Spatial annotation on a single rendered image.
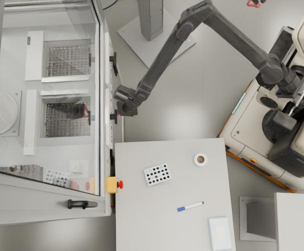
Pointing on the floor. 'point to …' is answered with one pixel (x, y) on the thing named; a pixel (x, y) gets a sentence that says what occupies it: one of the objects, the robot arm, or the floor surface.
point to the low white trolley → (170, 195)
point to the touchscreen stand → (151, 32)
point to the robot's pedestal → (281, 220)
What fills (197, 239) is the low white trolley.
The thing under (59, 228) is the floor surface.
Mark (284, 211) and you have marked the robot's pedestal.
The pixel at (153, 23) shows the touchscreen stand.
